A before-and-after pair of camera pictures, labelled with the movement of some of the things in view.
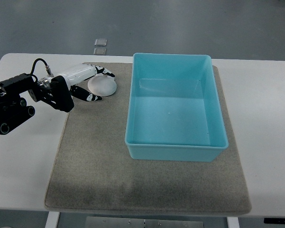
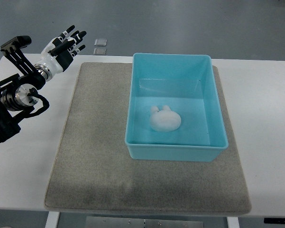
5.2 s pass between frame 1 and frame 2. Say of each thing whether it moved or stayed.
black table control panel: stayed
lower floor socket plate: stayed
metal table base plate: stayed
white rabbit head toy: moved
